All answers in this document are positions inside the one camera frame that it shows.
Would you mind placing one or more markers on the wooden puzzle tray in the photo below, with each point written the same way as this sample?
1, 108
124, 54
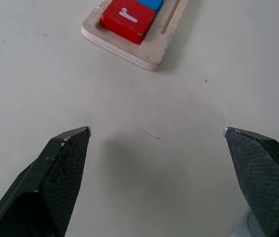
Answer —
139, 53

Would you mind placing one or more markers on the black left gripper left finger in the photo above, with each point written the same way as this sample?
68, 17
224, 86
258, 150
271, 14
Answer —
45, 187

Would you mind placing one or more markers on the red letter block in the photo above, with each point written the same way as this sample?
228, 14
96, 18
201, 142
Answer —
127, 21

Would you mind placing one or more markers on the blue block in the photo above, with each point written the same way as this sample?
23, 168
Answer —
151, 3

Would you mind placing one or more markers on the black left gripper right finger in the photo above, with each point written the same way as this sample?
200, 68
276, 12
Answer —
262, 177

